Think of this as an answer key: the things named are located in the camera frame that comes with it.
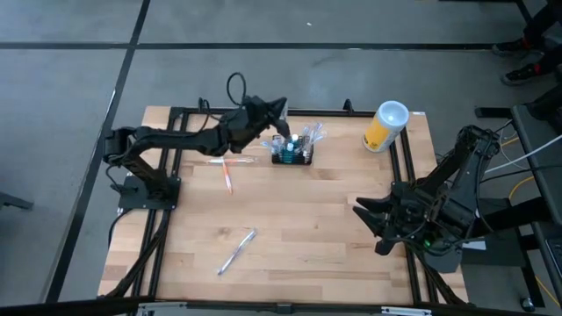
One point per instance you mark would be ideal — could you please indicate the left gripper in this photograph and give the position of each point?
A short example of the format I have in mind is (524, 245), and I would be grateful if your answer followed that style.
(257, 114)

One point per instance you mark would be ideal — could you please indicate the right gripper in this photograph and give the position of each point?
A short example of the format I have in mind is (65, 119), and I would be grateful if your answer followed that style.
(410, 219)

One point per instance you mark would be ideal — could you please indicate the blue toothbrush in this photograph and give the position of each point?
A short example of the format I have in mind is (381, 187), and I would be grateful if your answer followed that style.
(319, 138)
(268, 145)

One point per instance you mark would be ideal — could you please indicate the white toothbrush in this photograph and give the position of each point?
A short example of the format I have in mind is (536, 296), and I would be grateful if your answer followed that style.
(246, 160)

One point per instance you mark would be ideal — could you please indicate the orange toothbrush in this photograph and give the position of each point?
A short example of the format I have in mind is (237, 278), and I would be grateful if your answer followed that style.
(227, 177)

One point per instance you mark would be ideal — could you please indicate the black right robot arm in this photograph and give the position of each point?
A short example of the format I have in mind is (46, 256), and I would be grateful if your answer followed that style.
(470, 175)

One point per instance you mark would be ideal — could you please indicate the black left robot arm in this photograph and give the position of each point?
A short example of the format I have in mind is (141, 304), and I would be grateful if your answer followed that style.
(175, 139)

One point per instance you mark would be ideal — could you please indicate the yellow wipes canister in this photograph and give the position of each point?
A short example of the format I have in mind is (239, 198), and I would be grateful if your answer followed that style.
(379, 134)

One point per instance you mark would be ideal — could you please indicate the white paper sheet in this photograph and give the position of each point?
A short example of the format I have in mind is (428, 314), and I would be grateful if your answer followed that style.
(476, 245)

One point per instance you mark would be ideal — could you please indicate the black side desk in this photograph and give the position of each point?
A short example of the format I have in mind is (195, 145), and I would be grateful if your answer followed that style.
(549, 197)

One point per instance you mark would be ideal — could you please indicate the black caster wheel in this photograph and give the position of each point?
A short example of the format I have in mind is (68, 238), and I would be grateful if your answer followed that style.
(527, 304)

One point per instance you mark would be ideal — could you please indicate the person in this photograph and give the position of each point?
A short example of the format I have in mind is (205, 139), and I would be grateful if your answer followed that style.
(522, 75)

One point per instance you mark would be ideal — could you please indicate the black stand foot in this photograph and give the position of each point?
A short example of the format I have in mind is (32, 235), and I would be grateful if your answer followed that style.
(11, 199)

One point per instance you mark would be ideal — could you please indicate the black aluminium table frame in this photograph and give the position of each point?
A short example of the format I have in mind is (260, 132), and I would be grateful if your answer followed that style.
(316, 112)

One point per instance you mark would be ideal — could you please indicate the black frame clamp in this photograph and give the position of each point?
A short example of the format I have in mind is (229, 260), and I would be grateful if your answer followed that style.
(348, 105)
(201, 104)

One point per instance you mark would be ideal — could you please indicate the silver frame bracket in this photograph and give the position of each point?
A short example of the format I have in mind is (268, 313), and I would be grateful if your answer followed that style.
(406, 311)
(167, 306)

